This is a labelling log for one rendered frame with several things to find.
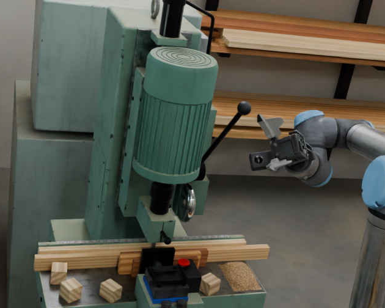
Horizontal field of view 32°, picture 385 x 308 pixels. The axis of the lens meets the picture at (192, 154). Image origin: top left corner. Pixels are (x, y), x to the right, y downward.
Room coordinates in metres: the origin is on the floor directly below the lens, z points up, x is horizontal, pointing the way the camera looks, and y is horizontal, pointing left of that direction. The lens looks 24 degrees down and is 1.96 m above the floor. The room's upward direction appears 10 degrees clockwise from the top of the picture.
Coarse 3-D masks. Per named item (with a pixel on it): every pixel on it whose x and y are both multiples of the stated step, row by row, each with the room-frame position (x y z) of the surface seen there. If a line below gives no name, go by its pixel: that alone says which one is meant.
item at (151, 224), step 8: (144, 200) 1.61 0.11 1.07; (144, 208) 1.57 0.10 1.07; (136, 216) 1.62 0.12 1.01; (144, 216) 1.56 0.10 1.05; (152, 216) 1.53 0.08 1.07; (160, 216) 1.54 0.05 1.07; (168, 216) 1.54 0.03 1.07; (144, 224) 1.55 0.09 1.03; (152, 224) 1.51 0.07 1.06; (160, 224) 1.52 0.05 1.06; (168, 224) 1.52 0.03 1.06; (144, 232) 1.54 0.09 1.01; (152, 232) 1.51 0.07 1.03; (168, 232) 1.53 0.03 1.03; (152, 240) 1.51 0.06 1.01; (160, 240) 1.52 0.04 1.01
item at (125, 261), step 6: (180, 252) 1.56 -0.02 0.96; (186, 252) 1.56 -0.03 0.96; (192, 252) 1.57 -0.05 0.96; (198, 252) 1.57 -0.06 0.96; (120, 258) 1.49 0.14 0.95; (126, 258) 1.49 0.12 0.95; (132, 258) 1.50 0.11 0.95; (120, 264) 1.49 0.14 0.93; (126, 264) 1.49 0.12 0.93; (198, 264) 1.57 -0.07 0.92; (120, 270) 1.49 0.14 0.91; (126, 270) 1.49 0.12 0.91
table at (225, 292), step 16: (48, 272) 1.44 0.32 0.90; (80, 272) 1.46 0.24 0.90; (96, 272) 1.48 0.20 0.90; (112, 272) 1.49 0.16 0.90; (208, 272) 1.57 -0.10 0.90; (48, 288) 1.37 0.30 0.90; (96, 288) 1.41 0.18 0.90; (128, 288) 1.43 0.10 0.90; (224, 288) 1.51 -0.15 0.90; (48, 304) 1.31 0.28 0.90; (64, 304) 1.32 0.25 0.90; (80, 304) 1.33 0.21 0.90; (96, 304) 1.34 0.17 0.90; (112, 304) 1.36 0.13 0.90; (128, 304) 1.37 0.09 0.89; (208, 304) 1.46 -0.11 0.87; (224, 304) 1.48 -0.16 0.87; (240, 304) 1.50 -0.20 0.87; (256, 304) 1.51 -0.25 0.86
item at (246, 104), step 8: (240, 104) 1.52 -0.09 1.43; (248, 104) 1.52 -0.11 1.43; (240, 112) 1.51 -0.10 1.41; (248, 112) 1.51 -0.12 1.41; (232, 120) 1.56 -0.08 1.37; (224, 128) 1.60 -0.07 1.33; (224, 136) 1.61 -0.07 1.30; (216, 144) 1.63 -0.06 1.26; (208, 152) 1.66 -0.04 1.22; (200, 168) 1.73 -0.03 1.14; (200, 176) 1.72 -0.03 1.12
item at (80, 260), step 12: (84, 252) 1.50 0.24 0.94; (96, 252) 1.51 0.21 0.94; (108, 252) 1.52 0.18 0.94; (216, 252) 1.63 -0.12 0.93; (228, 252) 1.64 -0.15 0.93; (240, 252) 1.66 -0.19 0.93; (252, 252) 1.67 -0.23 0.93; (264, 252) 1.69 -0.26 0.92; (36, 264) 1.43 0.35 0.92; (48, 264) 1.45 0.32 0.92; (72, 264) 1.47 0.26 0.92; (84, 264) 1.48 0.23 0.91; (96, 264) 1.50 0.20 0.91; (108, 264) 1.51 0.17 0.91
